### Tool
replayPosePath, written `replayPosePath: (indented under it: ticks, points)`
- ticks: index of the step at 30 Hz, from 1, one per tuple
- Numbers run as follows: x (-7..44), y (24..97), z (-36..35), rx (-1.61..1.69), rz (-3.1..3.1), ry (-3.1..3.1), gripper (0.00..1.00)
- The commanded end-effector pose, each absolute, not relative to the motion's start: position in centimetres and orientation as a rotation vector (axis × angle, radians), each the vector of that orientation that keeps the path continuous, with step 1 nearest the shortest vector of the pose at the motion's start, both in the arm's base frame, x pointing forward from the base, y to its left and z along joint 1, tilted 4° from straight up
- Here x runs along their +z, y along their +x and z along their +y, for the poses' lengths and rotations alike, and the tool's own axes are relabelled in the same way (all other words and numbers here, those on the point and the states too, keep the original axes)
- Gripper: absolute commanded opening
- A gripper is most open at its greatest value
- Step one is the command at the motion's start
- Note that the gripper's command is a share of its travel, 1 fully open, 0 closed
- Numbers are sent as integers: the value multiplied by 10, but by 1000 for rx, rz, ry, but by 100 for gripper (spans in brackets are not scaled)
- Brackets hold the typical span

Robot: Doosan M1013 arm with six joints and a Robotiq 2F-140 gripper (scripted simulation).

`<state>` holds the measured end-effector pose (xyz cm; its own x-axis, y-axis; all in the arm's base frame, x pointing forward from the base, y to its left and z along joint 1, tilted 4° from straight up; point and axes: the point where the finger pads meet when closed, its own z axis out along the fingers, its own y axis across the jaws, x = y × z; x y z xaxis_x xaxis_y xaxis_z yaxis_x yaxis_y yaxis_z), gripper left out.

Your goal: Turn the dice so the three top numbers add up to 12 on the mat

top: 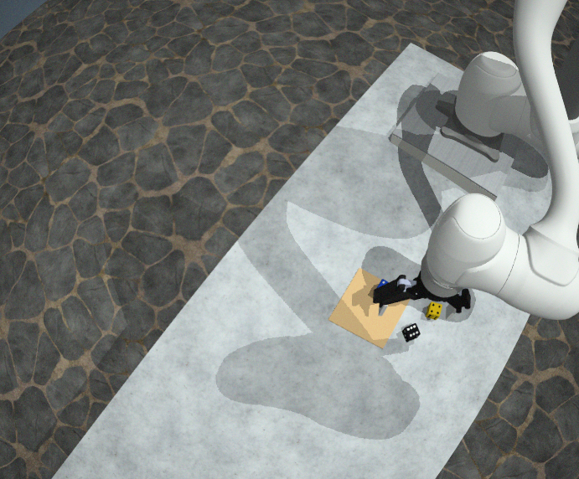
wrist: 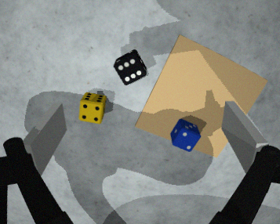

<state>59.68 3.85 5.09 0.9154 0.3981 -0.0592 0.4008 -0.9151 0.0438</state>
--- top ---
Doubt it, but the tan mat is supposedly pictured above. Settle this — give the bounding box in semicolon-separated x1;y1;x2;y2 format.
328;268;409;349

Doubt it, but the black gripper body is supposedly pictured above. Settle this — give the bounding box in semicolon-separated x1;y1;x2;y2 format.
412;271;450;301

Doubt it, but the yellow die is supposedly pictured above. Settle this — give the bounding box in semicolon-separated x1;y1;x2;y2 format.
426;302;442;320

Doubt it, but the black die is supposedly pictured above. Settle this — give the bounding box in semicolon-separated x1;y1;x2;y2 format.
402;323;420;342

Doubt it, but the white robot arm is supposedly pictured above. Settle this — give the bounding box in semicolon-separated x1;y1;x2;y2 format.
421;0;579;320

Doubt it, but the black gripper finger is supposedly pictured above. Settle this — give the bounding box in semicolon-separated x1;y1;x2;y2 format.
373;275;426;316
443;287;471;320

